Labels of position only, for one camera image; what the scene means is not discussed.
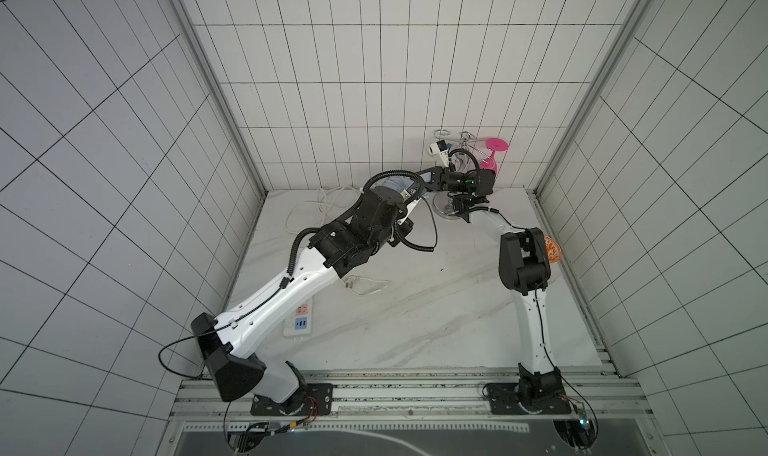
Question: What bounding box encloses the orange patterned ceramic bowl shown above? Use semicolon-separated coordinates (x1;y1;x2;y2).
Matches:
545;236;563;264

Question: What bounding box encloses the aluminium mounting rail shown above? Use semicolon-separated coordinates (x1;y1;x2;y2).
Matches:
170;368;652;424

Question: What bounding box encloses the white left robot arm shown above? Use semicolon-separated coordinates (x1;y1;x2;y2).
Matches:
191;184;424;414

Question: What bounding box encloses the white multicolour power strip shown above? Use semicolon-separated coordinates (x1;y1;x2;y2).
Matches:
283;299;313;338

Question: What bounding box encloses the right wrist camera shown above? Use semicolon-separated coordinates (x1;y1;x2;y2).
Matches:
427;139;450;167

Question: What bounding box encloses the chrome glass holder stand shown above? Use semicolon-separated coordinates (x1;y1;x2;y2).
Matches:
428;129;480;219

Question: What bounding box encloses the pink plastic wine glass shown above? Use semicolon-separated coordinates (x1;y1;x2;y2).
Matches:
479;137;509;173

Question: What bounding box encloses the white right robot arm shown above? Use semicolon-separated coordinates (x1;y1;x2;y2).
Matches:
419;166;565;415

